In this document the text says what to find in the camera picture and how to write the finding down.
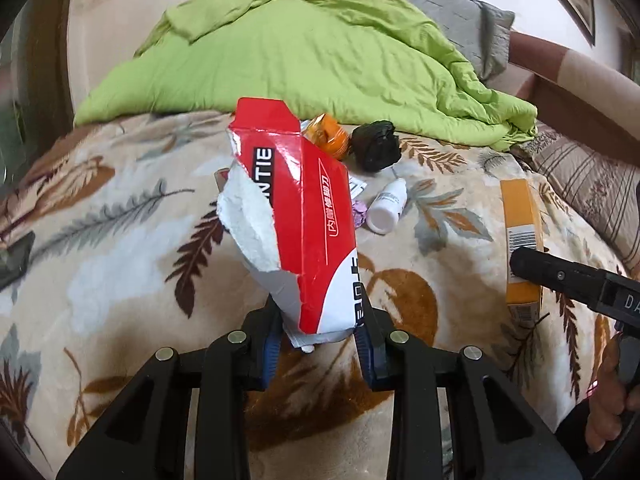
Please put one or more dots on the torn red carton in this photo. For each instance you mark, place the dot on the torn red carton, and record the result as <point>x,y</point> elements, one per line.
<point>310,210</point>

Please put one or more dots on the small white bottle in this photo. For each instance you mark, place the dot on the small white bottle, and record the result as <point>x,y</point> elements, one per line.
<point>385,207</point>

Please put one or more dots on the yellow carton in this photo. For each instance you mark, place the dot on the yellow carton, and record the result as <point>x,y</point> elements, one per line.
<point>520,210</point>

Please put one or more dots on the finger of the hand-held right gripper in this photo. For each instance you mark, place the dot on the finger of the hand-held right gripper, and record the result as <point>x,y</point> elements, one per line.
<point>550,272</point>

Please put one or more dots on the green quilt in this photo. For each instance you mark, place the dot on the green quilt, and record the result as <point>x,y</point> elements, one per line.
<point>300,60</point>

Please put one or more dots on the orange snack wrapper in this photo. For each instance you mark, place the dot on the orange snack wrapper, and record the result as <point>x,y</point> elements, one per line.
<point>332,137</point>

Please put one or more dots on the grey quilted pillow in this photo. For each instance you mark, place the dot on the grey quilted pillow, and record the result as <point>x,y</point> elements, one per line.
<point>465,15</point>

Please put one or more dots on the person's right hand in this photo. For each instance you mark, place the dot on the person's right hand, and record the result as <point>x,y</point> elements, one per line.
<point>602,400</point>

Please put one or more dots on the black phone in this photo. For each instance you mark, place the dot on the black phone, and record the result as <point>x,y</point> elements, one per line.
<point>12,260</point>

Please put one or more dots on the black plastic bag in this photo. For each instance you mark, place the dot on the black plastic bag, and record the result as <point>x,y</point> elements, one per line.
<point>375,147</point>

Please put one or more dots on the brown headboard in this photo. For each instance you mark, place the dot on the brown headboard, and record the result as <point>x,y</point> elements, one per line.
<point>575,90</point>

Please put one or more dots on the purple wrapper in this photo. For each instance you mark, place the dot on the purple wrapper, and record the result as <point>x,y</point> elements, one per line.
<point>360,215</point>

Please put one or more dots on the wooden door with glass pane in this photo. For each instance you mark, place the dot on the wooden door with glass pane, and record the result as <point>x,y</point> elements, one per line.
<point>30,85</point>

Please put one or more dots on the striped pillow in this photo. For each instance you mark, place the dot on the striped pillow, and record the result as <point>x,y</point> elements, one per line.
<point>590,180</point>

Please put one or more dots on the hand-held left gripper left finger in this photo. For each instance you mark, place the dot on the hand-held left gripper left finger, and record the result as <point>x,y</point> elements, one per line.
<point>270,355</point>

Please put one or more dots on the leaf print blanket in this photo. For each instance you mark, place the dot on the leaf print blanket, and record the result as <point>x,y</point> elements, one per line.
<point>125,270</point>

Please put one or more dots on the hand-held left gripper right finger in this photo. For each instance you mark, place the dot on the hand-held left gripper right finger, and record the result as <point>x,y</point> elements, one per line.
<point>367,360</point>

